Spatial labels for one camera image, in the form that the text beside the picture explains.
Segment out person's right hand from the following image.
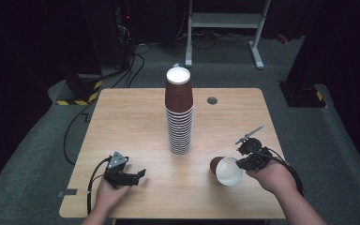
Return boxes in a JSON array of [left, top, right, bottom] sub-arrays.
[[245, 159, 298, 197]]

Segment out bundle of floor cables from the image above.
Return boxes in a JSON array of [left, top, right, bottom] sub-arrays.
[[174, 27, 257, 51]]

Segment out grey tape strip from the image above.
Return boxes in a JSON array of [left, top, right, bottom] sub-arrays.
[[57, 188, 79, 198]]

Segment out black equipment rack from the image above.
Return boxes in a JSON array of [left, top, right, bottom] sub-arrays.
[[81, 0, 136, 71]]

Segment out black base with yellow mark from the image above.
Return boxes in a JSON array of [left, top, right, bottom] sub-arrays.
[[278, 81, 328, 109]]

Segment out stack of brown paper cups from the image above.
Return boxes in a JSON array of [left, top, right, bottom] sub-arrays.
[[164, 67, 195, 157]]

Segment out single brown paper cup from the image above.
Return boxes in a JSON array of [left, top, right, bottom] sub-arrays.
[[209, 156, 245, 188]]

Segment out white metal stand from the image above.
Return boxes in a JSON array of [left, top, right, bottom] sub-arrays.
[[185, 0, 272, 70]]

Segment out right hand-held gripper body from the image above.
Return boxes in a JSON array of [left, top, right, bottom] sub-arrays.
[[234, 124, 275, 172]]

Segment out person's left hand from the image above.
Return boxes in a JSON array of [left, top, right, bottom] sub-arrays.
[[94, 177, 133, 214]]

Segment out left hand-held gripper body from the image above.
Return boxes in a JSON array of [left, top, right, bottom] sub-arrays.
[[103, 151, 136, 189]]

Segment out black floor cable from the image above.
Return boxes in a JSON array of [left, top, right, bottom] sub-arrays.
[[63, 46, 146, 167]]

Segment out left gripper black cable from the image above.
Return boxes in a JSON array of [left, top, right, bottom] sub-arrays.
[[86, 157, 113, 216]]

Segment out black base with striped edge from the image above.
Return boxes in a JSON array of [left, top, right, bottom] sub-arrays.
[[55, 73, 103, 107]]

